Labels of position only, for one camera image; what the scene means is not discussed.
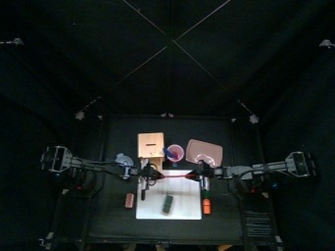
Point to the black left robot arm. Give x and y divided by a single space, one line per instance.
74 161

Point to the light wooden box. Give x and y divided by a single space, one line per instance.
151 147

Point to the blue utensil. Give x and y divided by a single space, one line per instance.
170 154

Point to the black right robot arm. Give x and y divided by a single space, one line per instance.
262 168

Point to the grey blue round object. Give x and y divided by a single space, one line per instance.
125 160

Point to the pink rectangular plate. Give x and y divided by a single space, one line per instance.
205 152

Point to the white cutting board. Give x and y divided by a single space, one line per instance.
177 202

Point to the orange green toy carrot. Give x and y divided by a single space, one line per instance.
207 206

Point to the salmon pink toy piece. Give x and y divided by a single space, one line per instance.
130 200

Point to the thin red stick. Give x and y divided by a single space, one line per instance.
175 176

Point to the dark green sushi roll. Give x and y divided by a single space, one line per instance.
167 204

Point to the silver frame corner bracket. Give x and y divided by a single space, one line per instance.
167 115
79 114
326 43
16 41
254 118

